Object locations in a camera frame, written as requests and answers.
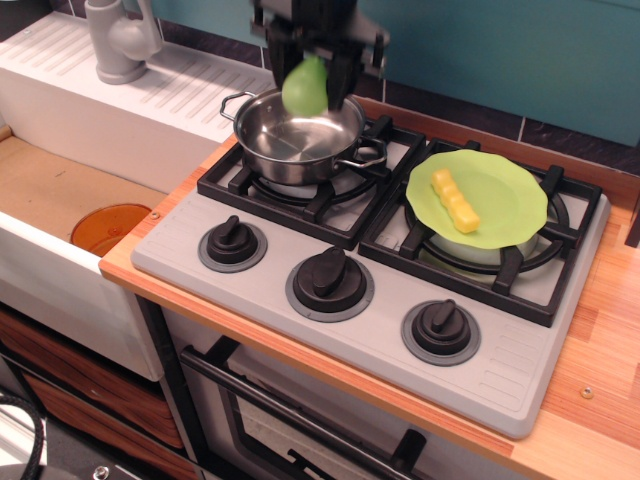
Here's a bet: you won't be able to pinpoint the black braided cable lower left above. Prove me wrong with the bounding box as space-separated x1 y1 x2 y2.
0 392 49 480

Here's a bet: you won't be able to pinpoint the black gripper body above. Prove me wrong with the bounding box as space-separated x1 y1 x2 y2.
251 0 390 68

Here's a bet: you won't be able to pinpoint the black left burner grate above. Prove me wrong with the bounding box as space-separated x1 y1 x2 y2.
197 116 427 250

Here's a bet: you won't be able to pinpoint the black right stove knob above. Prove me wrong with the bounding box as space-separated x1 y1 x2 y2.
401 299 481 367

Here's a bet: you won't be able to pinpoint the white toy sink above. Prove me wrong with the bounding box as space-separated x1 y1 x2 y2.
1 12 272 381

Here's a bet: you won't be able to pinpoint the lime green plate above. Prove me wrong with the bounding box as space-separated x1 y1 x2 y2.
405 149 549 250

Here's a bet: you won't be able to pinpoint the grey toy faucet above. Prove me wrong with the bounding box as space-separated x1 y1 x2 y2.
85 0 163 85

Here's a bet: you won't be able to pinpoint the black stove knob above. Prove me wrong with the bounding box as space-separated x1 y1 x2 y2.
198 215 268 274
285 247 375 323
401 299 481 367

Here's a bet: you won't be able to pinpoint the black right burner grate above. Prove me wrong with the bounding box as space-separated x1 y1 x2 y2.
359 140 605 327

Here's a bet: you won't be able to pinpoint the black middle stove knob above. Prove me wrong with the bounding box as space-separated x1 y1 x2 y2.
285 247 375 323

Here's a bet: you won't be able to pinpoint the black left stove knob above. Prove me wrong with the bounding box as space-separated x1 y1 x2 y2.
198 215 268 274

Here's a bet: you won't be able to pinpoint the wooden drawer fronts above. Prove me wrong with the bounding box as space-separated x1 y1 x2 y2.
1 305 198 479

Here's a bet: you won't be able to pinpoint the grey toy stove top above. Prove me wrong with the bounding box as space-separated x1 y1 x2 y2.
131 185 610 438

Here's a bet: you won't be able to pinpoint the orange sink drain plug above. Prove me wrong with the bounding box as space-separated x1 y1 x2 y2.
70 203 151 257

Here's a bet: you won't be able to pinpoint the oven door with handle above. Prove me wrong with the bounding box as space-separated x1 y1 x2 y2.
179 336 510 479

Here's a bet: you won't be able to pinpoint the black burner grate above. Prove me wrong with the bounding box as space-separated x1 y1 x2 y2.
197 116 427 250
359 140 605 327

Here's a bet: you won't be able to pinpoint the stainless steel pot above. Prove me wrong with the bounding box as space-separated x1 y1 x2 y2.
220 89 388 186

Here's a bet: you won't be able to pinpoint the yellow toy fry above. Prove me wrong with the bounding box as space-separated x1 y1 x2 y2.
431 168 480 234

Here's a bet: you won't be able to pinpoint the green toy pear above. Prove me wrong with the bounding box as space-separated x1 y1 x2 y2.
281 56 328 118

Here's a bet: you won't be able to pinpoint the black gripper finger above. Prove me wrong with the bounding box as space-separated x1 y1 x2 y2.
327 47 365 111
267 32 303 90

